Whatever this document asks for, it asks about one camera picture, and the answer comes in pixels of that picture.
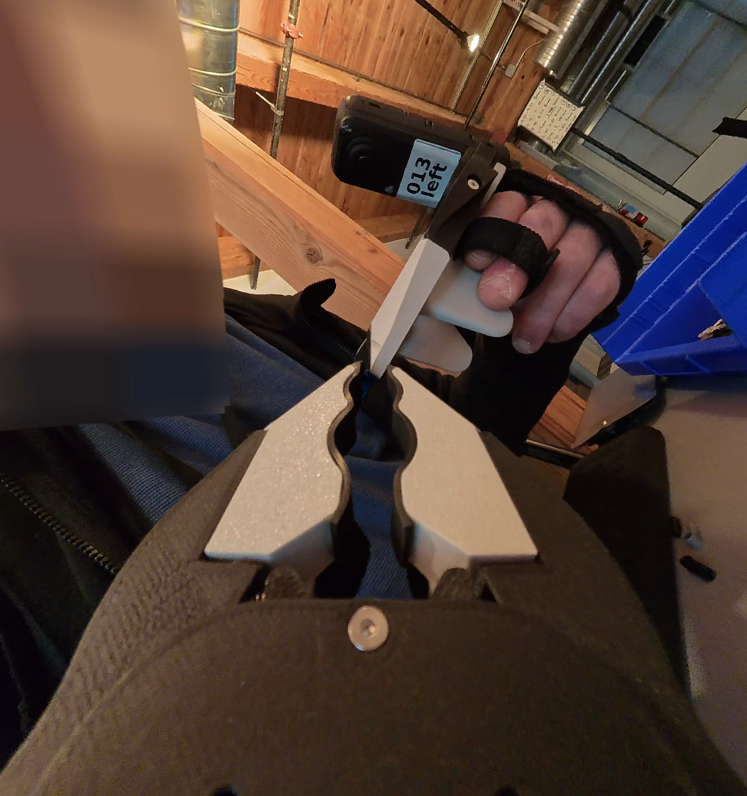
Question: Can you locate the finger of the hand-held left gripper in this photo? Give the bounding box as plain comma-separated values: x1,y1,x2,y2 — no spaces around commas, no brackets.
369,238,453,380

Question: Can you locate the blue plastic bin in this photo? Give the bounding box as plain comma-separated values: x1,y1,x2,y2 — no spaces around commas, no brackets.
590,155,747,378

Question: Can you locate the grey metal conduit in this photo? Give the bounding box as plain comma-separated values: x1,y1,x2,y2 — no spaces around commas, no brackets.
249,0,302,291

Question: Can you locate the silver metal plate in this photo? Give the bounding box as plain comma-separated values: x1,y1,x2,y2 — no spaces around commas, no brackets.
571,373,668,450

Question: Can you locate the wall calendar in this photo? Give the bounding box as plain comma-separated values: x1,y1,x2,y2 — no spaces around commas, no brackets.
515,80,587,151

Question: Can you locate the person's left forearm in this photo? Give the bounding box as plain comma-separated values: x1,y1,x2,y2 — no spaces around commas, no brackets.
451,311,598,458

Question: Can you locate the black jacket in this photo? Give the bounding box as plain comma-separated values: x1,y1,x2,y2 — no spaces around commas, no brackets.
0,280,365,772

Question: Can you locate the person's left hand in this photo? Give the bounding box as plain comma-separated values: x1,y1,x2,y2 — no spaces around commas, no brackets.
457,190,623,355

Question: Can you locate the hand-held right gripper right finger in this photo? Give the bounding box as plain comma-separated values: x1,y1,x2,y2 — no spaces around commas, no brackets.
386,366,540,593

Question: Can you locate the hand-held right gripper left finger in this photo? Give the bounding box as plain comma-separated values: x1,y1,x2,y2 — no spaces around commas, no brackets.
203,364,363,593

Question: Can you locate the silver air duct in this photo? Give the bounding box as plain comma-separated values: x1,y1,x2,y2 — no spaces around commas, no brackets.
533,0,682,83
177,0,241,123

